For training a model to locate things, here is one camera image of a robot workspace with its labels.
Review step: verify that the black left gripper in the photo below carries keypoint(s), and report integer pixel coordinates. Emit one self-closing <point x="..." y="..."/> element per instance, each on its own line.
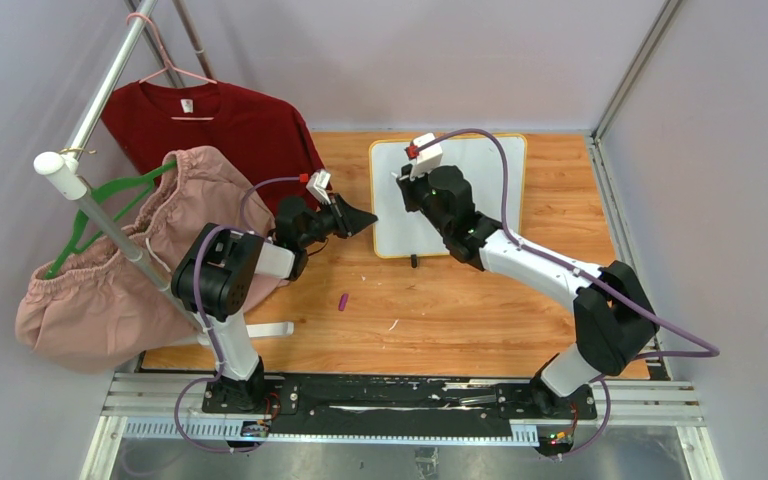
<point x="347" y="220"/>

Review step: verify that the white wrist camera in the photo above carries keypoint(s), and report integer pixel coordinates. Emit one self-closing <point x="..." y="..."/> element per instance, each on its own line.
<point x="424" y="155"/>
<point x="318" y="186"/>

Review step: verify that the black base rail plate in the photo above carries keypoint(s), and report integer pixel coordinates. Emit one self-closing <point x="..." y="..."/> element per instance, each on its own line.
<point x="400" y="406"/>

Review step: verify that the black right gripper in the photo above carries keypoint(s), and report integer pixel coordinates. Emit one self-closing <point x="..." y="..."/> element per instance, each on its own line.
<point x="409" y="186"/>

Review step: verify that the green clothes hanger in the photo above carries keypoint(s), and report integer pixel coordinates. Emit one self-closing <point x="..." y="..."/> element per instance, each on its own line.
<point x="91" y="221"/>

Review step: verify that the grey aluminium frame post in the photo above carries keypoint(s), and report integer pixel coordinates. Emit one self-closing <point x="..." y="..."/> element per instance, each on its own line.
<point x="641" y="58"/>

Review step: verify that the purple marker cap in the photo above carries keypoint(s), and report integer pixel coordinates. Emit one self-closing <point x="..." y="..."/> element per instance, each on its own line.
<point x="343" y="301"/>

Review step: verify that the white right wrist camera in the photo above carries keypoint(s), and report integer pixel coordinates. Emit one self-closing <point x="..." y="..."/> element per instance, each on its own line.
<point x="424" y="155"/>

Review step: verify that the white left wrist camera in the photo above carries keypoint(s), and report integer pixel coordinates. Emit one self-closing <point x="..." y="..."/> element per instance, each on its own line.
<point x="318" y="186"/>

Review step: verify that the red t-shirt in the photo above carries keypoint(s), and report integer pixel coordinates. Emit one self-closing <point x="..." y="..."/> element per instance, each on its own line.
<point x="263" y="137"/>

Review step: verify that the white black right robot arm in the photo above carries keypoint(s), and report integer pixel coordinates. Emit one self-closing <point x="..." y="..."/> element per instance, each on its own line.
<point x="609" y="306"/>

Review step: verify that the yellow-framed whiteboard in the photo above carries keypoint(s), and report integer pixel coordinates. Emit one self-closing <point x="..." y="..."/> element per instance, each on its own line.
<point x="400" y="234"/>

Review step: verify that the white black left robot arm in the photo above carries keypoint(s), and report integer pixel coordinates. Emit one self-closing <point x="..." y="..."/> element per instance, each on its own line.
<point x="218" y="273"/>

